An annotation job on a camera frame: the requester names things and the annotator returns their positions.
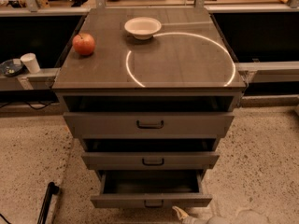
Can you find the grey drawer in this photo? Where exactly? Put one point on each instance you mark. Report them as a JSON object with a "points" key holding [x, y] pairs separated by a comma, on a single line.
{"points": [[150, 160], [148, 125], [151, 189]]}

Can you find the white paper cup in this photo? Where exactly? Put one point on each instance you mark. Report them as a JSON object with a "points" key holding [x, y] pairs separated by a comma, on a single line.
{"points": [[31, 63]]}

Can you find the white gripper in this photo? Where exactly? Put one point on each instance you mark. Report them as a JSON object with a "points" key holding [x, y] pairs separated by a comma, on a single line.
{"points": [[193, 220]]}

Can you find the grey middle drawer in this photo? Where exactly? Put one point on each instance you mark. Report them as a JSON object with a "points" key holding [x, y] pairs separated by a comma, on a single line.
{"points": [[150, 160]]}

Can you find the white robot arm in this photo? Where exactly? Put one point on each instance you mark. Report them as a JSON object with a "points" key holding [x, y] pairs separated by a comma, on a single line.
{"points": [[216, 220]]}

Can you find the grey drawer cabinet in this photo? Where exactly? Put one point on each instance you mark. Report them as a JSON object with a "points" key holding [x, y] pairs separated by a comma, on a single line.
{"points": [[183, 68]]}

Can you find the white paper bowl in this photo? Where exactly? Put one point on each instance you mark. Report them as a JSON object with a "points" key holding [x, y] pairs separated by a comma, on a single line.
{"points": [[142, 28]]}

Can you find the red apple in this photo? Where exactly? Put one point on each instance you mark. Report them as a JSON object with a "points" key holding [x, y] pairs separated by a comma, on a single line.
{"points": [[83, 44]]}

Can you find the grey metal rail shelf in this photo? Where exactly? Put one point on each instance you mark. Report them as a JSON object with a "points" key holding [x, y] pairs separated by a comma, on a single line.
{"points": [[43, 80]]}

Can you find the black bar on floor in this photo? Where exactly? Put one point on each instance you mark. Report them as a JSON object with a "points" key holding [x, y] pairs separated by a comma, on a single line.
{"points": [[51, 190]]}

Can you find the grey top drawer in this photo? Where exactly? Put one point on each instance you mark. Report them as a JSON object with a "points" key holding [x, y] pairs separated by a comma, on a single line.
{"points": [[148, 125]]}

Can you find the dark blue plate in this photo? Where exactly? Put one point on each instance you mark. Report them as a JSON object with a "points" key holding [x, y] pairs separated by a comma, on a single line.
{"points": [[11, 68]]}

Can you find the grey bottom drawer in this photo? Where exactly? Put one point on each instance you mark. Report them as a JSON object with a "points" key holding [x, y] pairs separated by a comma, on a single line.
{"points": [[151, 189]]}

